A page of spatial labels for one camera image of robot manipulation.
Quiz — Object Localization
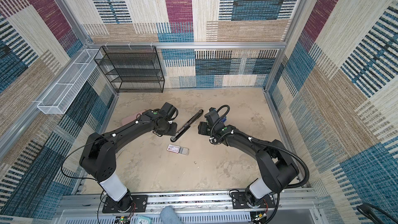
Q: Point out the black stapler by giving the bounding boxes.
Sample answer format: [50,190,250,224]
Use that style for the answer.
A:
[170,110,204,143]

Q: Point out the red white staple box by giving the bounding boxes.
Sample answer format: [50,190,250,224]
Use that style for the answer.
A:
[167,144,181,153]

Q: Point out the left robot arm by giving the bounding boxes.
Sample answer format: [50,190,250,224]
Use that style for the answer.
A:
[79,102,178,212]

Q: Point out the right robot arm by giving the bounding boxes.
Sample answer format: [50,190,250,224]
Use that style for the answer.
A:
[198,108,299,206]

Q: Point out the pink pencil case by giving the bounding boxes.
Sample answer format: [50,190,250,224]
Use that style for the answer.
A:
[121,112,143,126]

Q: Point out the black mesh shelf rack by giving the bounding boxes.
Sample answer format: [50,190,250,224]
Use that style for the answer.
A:
[94,46,165,93]

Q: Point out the grey rounded object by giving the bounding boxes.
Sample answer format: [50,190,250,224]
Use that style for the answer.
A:
[160,206,183,224]

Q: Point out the teal electronics box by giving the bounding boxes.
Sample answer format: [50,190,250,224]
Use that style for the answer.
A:
[136,216,152,224]

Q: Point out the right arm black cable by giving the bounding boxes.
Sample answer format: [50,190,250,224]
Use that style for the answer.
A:
[209,104,311,224]

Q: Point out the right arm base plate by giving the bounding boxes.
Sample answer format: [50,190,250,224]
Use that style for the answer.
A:
[228,189,276,209]

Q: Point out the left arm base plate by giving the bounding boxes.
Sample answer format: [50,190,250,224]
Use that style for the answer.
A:
[101,195,148,214]

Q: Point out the white wire basket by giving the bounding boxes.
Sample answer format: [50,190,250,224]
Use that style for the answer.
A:
[37,49,98,115]

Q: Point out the black cable corner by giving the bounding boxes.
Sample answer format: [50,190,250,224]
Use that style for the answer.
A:
[356,203,398,224]

